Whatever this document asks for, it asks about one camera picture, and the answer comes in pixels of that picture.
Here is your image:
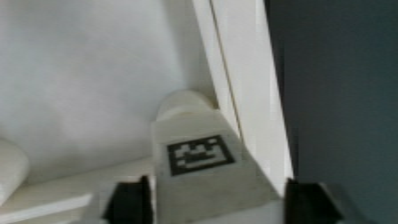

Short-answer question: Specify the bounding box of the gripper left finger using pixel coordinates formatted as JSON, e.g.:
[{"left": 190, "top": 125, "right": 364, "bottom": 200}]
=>
[{"left": 81, "top": 176, "right": 154, "bottom": 224}]

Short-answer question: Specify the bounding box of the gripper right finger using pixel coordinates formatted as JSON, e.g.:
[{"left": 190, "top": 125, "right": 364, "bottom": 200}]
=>
[{"left": 282, "top": 178, "right": 380, "bottom": 224}]

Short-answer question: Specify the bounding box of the white table leg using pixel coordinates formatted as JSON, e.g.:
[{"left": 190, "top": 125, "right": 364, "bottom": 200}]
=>
[{"left": 151, "top": 90, "right": 282, "bottom": 224}]

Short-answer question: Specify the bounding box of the white square table top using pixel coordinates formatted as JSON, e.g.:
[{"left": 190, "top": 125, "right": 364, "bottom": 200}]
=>
[{"left": 0, "top": 0, "right": 216, "bottom": 224}]

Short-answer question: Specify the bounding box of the white right fence bar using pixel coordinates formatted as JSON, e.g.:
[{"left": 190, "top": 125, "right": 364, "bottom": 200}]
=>
[{"left": 207, "top": 0, "right": 296, "bottom": 198}]

